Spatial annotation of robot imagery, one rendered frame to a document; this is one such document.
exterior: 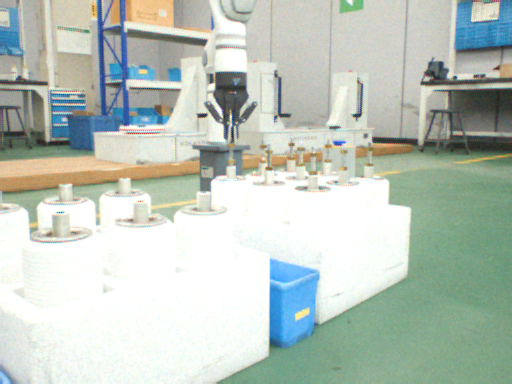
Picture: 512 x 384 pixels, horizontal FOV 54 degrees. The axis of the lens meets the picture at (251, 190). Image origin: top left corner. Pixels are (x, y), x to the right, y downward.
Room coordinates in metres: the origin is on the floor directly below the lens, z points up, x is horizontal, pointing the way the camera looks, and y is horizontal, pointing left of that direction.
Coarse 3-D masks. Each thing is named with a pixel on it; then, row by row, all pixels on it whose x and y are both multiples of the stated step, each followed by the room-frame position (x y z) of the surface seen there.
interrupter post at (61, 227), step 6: (54, 216) 0.62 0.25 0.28; (60, 216) 0.62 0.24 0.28; (66, 216) 0.62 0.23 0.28; (54, 222) 0.62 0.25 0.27; (60, 222) 0.62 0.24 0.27; (66, 222) 0.62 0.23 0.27; (54, 228) 0.62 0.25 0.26; (60, 228) 0.62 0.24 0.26; (66, 228) 0.62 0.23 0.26; (54, 234) 0.62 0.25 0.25; (60, 234) 0.62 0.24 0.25; (66, 234) 0.62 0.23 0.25
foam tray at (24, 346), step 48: (0, 288) 0.63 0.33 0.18; (144, 288) 0.63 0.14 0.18; (192, 288) 0.68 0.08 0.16; (240, 288) 0.75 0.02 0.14; (0, 336) 0.59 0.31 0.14; (48, 336) 0.54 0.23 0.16; (96, 336) 0.58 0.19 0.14; (144, 336) 0.63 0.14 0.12; (192, 336) 0.68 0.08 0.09; (240, 336) 0.75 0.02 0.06
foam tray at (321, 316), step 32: (256, 224) 1.04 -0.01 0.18; (288, 224) 1.06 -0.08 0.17; (352, 224) 1.02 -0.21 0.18; (384, 224) 1.12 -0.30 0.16; (288, 256) 0.98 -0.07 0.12; (320, 256) 0.93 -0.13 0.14; (352, 256) 1.01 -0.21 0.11; (384, 256) 1.12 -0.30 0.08; (320, 288) 0.93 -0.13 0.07; (352, 288) 1.02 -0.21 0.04; (384, 288) 1.13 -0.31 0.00; (320, 320) 0.93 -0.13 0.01
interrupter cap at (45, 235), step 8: (32, 232) 0.63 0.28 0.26; (40, 232) 0.63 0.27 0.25; (48, 232) 0.64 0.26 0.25; (72, 232) 0.65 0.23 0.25; (80, 232) 0.64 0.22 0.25; (88, 232) 0.63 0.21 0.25; (32, 240) 0.60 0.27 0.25; (40, 240) 0.59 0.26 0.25; (48, 240) 0.59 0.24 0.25; (56, 240) 0.59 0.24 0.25; (64, 240) 0.60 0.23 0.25; (72, 240) 0.60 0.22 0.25
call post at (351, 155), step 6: (324, 150) 1.46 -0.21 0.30; (330, 150) 1.45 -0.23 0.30; (336, 150) 1.43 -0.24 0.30; (348, 150) 1.44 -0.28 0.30; (354, 150) 1.47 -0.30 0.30; (324, 156) 1.46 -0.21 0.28; (330, 156) 1.45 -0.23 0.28; (336, 156) 1.43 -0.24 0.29; (348, 156) 1.44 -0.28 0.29; (354, 156) 1.47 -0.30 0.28; (324, 162) 1.46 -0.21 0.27; (336, 162) 1.43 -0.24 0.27; (348, 162) 1.44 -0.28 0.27; (354, 162) 1.47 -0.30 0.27; (336, 168) 1.43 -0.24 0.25; (348, 168) 1.44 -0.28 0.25; (354, 168) 1.47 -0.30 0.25; (348, 174) 1.45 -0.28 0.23; (354, 174) 1.47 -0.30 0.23
